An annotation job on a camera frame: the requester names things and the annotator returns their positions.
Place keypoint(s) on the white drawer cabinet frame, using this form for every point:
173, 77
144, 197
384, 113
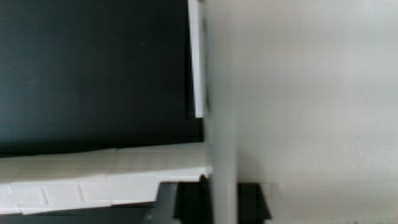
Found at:
303, 108

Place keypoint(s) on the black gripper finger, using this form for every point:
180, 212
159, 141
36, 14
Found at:
184, 205

